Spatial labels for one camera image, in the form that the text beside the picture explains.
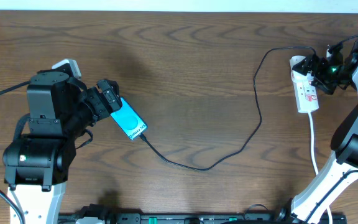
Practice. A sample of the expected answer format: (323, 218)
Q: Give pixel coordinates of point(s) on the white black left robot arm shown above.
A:
(61, 109)

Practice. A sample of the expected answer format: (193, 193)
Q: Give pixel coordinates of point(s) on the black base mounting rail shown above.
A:
(101, 214)

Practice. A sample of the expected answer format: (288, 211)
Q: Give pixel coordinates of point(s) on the blue screen Galaxy smartphone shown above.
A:
(129, 120)

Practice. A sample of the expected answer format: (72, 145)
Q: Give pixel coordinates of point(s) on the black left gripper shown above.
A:
(105, 101)

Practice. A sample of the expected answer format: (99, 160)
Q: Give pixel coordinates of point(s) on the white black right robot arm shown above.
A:
(341, 169)

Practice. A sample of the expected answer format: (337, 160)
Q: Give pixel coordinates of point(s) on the white power strip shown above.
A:
(305, 94)

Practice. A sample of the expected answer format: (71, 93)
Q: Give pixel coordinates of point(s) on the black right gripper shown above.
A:
(322, 63)

